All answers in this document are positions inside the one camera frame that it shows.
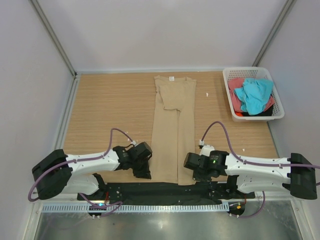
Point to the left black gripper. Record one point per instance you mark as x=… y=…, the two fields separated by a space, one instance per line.
x=142 y=168

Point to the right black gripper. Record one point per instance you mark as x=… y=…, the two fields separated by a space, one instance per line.
x=199 y=176

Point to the beige t shirt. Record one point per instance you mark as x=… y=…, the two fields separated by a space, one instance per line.
x=173 y=132

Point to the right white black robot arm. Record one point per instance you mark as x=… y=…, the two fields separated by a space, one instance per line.
x=249 y=174

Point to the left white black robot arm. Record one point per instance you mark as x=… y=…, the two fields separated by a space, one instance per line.
x=60 y=173

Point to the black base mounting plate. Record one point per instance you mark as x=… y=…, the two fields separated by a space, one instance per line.
x=168 y=194

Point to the black garment in basket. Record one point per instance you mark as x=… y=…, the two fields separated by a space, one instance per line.
x=266 y=113

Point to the turquoise t shirt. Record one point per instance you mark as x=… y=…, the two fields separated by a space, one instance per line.
x=255 y=95

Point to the pink t shirt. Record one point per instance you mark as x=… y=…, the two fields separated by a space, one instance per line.
x=232 y=84

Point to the white plastic laundry basket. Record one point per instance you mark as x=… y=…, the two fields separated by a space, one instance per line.
x=257 y=73

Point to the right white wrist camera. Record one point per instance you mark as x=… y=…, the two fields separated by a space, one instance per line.
x=205 y=149

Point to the white slotted cable duct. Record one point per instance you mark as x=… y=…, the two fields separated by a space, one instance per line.
x=87 y=208

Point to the left aluminium corner post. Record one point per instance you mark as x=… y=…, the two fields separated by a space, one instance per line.
x=54 y=38

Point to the aluminium corner post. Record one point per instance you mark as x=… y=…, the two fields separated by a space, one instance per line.
x=281 y=18
x=54 y=38

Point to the right aluminium corner post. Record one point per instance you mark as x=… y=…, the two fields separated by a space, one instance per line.
x=281 y=18

